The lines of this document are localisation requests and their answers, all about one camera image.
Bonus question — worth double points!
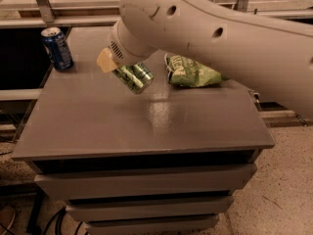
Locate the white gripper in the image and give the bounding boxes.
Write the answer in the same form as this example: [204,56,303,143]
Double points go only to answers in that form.
[97,20,157,73]

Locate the green soda can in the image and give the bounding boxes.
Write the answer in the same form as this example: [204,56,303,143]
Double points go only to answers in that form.
[113,63,154,94]

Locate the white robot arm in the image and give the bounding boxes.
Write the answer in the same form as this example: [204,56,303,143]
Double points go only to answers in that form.
[97,0,313,118]

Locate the blue soda can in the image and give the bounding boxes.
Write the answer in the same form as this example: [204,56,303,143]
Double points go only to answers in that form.
[41,27,73,71]

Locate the green chip bag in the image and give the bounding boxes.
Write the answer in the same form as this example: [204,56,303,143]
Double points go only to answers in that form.
[164,55,228,88]

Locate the grey drawer cabinet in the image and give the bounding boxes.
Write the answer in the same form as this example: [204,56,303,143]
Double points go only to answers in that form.
[13,27,274,235]

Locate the metal railing frame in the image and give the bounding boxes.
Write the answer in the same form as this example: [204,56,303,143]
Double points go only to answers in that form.
[0,0,313,29]

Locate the black floor cables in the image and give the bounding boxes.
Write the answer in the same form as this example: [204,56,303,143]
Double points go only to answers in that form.
[0,206,86,235]

